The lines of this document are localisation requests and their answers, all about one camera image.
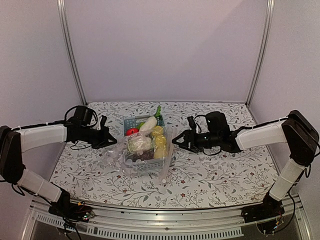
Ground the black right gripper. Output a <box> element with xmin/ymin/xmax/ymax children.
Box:
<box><xmin>172</xmin><ymin>129</ymin><xmax>221</xmax><ymax>154</ymax></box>

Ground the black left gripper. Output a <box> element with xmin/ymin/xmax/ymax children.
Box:
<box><xmin>80</xmin><ymin>125</ymin><xmax>117</xmax><ymax>150</ymax></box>

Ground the clear zip top bag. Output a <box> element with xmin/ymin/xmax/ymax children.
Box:
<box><xmin>102</xmin><ymin>126</ymin><xmax>177</xmax><ymax>185</ymax></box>

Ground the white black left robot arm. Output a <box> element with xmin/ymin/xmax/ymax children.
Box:
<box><xmin>0</xmin><ymin>105</ymin><xmax>117</xmax><ymax>217</ymax></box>

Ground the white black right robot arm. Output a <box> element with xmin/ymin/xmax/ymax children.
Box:
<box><xmin>171</xmin><ymin>110</ymin><xmax>320</xmax><ymax>222</ymax></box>

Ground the yellow lemon toy top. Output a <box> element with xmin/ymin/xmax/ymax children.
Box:
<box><xmin>151</xmin><ymin>125</ymin><xmax>164</xmax><ymax>138</ymax></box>

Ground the yellow lemon toy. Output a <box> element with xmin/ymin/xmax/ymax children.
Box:
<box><xmin>151</xmin><ymin>125</ymin><xmax>164</xmax><ymax>138</ymax></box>
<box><xmin>154</xmin><ymin>135</ymin><xmax>167</xmax><ymax>149</ymax></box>

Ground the yellow lemon toy middle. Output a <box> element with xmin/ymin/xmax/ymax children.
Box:
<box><xmin>154</xmin><ymin>135</ymin><xmax>167</xmax><ymax>149</ymax></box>

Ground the red apple toy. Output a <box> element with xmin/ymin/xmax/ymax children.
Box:
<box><xmin>125</xmin><ymin>127</ymin><xmax>139</xmax><ymax>136</ymax></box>

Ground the pale yellow round toy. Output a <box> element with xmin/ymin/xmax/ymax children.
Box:
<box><xmin>153</xmin><ymin>146</ymin><xmax>168</xmax><ymax>159</ymax></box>

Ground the white radish toy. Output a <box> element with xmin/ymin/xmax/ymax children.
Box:
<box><xmin>139</xmin><ymin>105</ymin><xmax>161</xmax><ymax>132</ymax></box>

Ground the blue plastic basket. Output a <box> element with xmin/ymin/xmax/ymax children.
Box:
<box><xmin>123</xmin><ymin>115</ymin><xmax>176</xmax><ymax>174</ymax></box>

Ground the floral pattern table mat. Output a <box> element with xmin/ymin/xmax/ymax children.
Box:
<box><xmin>50</xmin><ymin>102</ymin><xmax>278</xmax><ymax>209</ymax></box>

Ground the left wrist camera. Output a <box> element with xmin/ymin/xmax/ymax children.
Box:
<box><xmin>98</xmin><ymin>114</ymin><xmax>108</xmax><ymax>131</ymax></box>

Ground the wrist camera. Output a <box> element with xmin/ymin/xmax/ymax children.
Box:
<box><xmin>98</xmin><ymin>114</ymin><xmax>108</xmax><ymax>131</ymax></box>
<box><xmin>187</xmin><ymin>116</ymin><xmax>202</xmax><ymax>134</ymax></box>

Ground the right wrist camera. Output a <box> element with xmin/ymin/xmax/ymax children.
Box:
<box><xmin>187</xmin><ymin>116</ymin><xmax>202</xmax><ymax>134</ymax></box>

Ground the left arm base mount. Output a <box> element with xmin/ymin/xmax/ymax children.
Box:
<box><xmin>48</xmin><ymin>201</ymin><xmax>95</xmax><ymax>222</ymax></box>

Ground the front aluminium rail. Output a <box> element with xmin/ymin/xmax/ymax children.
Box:
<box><xmin>22</xmin><ymin>194</ymin><xmax>313</xmax><ymax>240</ymax></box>

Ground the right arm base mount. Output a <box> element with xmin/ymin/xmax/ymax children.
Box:
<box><xmin>241</xmin><ymin>203</ymin><xmax>285</xmax><ymax>235</ymax></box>

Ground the left aluminium frame post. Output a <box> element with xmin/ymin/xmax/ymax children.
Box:
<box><xmin>56</xmin><ymin>0</ymin><xmax>88</xmax><ymax>106</ymax></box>

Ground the aluminium frame post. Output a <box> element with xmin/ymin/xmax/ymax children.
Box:
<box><xmin>245</xmin><ymin>0</ymin><xmax>275</xmax><ymax>108</ymax></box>
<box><xmin>56</xmin><ymin>0</ymin><xmax>88</xmax><ymax>106</ymax></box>

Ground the right aluminium frame post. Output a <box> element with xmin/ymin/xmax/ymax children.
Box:
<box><xmin>245</xmin><ymin>0</ymin><xmax>275</xmax><ymax>108</ymax></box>

